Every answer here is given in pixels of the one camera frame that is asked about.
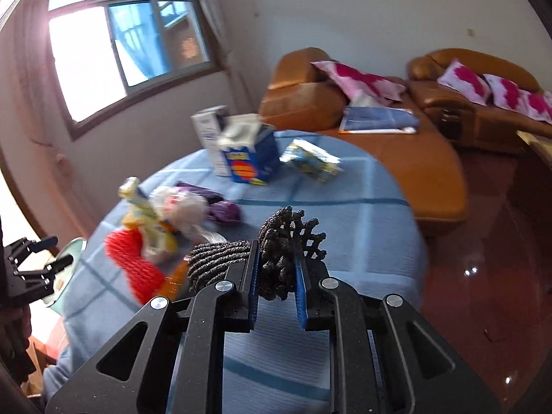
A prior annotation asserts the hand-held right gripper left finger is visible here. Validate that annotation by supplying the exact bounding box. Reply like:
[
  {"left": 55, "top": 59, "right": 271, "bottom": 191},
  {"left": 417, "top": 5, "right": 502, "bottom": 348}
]
[{"left": 45, "top": 239, "right": 262, "bottom": 414}]

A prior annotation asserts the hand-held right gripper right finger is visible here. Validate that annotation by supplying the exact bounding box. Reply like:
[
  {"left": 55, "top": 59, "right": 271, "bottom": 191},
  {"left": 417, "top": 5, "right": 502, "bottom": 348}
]
[{"left": 294, "top": 250, "right": 503, "bottom": 414}]

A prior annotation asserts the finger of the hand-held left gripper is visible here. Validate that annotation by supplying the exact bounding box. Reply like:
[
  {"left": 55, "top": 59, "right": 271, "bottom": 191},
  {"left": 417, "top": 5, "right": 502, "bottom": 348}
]
[
  {"left": 13, "top": 254, "right": 75, "bottom": 289},
  {"left": 9, "top": 236, "right": 59, "bottom": 268}
]

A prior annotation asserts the pale green enamel basin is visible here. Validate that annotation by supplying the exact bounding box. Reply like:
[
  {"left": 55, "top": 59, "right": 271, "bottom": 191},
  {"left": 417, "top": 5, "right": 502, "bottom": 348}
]
[{"left": 47, "top": 237, "right": 89, "bottom": 311}]

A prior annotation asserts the black foam fruit net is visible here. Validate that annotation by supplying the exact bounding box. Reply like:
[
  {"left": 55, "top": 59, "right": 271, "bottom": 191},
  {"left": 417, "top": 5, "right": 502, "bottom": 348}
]
[{"left": 186, "top": 206, "right": 327, "bottom": 302}]

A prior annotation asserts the clear plastic wrapper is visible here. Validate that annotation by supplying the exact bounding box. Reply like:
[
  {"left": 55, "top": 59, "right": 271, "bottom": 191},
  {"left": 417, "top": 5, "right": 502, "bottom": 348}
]
[{"left": 196, "top": 228, "right": 229, "bottom": 246}]

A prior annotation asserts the wooden chair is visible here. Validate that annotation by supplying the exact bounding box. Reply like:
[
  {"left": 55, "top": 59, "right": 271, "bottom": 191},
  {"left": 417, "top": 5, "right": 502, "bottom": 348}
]
[{"left": 21, "top": 323, "right": 65, "bottom": 397}]

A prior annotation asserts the red foam fruit net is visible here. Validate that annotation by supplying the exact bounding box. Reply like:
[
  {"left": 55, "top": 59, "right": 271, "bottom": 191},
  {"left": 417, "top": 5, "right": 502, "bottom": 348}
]
[{"left": 106, "top": 228, "right": 169, "bottom": 305}]

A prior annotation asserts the blue plaid tablecloth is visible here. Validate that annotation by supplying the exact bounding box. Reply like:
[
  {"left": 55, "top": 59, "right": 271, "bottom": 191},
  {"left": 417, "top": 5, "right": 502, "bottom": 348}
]
[{"left": 43, "top": 129, "right": 427, "bottom": 414}]

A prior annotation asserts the yellow white plastic wrapper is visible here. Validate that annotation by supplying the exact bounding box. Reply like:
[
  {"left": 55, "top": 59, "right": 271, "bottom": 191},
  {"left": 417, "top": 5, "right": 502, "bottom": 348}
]
[{"left": 118, "top": 177, "right": 179, "bottom": 264}]

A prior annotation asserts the blue carton with white cap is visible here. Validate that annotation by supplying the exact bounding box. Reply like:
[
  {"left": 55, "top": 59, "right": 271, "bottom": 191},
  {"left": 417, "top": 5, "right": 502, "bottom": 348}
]
[{"left": 216, "top": 113, "right": 281, "bottom": 186}]

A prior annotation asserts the clear seaweed snack packet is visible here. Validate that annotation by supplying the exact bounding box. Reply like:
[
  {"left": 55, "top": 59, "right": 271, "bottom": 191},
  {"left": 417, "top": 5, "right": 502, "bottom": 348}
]
[{"left": 279, "top": 139, "right": 343, "bottom": 182}]

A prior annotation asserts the pink floral curtain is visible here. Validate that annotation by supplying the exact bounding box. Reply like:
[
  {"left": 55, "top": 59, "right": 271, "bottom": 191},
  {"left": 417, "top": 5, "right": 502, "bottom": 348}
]
[
  {"left": 0, "top": 0, "right": 74, "bottom": 242},
  {"left": 190, "top": 0, "right": 236, "bottom": 74}
]

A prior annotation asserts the white milk carton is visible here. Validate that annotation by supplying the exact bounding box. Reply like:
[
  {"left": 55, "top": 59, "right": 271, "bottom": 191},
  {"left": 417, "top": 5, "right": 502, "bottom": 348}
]
[{"left": 191, "top": 105, "right": 231, "bottom": 177}]

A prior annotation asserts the brown leather chaise sofa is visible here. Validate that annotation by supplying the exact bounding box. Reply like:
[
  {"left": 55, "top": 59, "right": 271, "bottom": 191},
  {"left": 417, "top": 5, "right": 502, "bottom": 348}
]
[{"left": 258, "top": 47, "right": 469, "bottom": 236}]

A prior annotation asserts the sliding glass window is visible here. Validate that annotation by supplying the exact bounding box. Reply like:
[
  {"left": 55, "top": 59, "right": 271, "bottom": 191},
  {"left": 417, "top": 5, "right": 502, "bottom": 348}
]
[{"left": 41, "top": 0, "right": 220, "bottom": 141}]

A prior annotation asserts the folded blue plaid cloth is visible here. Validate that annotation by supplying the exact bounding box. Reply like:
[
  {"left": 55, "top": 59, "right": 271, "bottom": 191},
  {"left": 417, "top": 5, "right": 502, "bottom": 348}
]
[{"left": 338, "top": 106, "right": 420, "bottom": 134}]

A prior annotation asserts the white tissue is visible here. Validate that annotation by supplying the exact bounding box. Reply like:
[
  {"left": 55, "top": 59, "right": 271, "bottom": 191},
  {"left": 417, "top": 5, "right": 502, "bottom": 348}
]
[{"left": 350, "top": 92, "right": 380, "bottom": 108}]

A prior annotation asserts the dark wooden cabinet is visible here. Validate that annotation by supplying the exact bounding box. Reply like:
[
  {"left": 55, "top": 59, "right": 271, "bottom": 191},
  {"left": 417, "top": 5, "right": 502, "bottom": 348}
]
[{"left": 513, "top": 130, "right": 552, "bottom": 234}]

